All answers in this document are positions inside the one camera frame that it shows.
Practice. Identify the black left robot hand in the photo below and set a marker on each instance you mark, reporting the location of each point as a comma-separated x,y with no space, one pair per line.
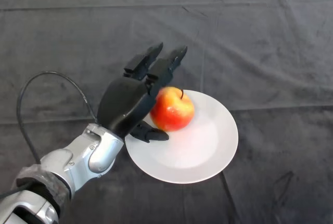
125,104

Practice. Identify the red yellow apple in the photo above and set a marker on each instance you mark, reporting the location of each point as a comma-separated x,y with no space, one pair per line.
173,111

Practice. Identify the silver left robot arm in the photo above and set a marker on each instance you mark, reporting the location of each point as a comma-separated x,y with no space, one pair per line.
65,172

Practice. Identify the white round plate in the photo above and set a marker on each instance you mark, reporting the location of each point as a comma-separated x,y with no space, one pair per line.
197,141

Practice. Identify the black cloth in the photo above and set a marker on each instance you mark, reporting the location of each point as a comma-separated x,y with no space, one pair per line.
234,39

